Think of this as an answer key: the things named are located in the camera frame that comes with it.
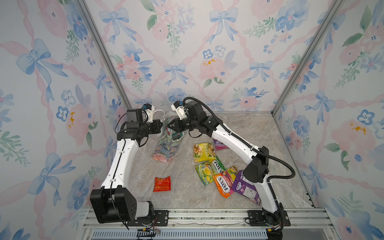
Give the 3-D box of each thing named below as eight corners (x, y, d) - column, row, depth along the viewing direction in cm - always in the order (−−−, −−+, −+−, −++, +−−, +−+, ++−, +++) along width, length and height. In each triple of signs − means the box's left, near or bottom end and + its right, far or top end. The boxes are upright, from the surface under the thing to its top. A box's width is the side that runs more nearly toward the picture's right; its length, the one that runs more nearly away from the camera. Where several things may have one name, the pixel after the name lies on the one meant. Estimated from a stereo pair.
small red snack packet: (153, 191, 84) (152, 190, 82) (155, 177, 89) (155, 176, 87) (170, 191, 84) (170, 190, 82) (171, 177, 89) (171, 176, 87)
